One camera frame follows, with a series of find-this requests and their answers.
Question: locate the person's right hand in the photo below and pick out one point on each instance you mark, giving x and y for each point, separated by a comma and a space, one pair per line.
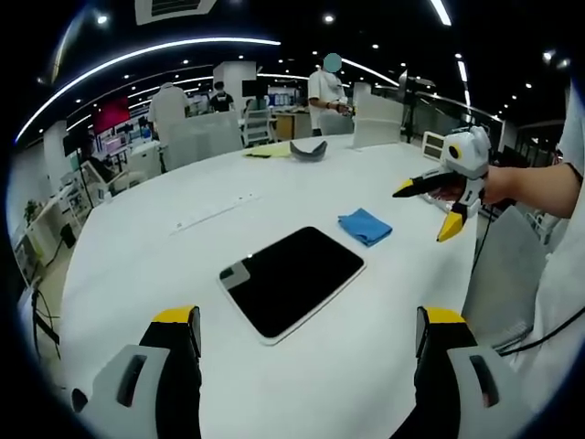
496, 185

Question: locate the white translucent partition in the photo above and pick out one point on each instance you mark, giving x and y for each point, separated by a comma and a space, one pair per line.
201, 139

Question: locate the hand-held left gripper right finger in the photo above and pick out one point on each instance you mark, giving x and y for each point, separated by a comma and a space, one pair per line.
452, 361

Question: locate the black tablet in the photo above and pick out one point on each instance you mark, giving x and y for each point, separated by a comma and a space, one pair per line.
292, 283

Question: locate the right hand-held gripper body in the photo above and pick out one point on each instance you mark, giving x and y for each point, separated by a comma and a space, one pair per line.
466, 164

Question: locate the white office chair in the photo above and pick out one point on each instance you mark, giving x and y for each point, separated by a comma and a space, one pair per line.
257, 124

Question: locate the white framed box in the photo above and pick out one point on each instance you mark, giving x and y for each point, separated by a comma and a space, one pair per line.
433, 145

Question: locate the white table divider panel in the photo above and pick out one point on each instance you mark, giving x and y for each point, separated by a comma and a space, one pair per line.
377, 116

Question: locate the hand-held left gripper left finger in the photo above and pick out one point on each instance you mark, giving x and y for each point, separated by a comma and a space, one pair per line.
151, 366

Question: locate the grey curved headset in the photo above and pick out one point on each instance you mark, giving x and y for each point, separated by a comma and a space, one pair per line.
308, 152

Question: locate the black tripod stand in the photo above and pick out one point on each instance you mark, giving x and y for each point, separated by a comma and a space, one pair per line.
408, 107

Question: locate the blue cleaning cloth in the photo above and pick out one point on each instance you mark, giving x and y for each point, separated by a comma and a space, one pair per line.
365, 226

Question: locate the yellow cloth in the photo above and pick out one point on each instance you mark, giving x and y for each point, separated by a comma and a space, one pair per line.
267, 151

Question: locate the person's white shirt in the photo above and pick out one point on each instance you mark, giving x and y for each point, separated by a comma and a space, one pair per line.
557, 283

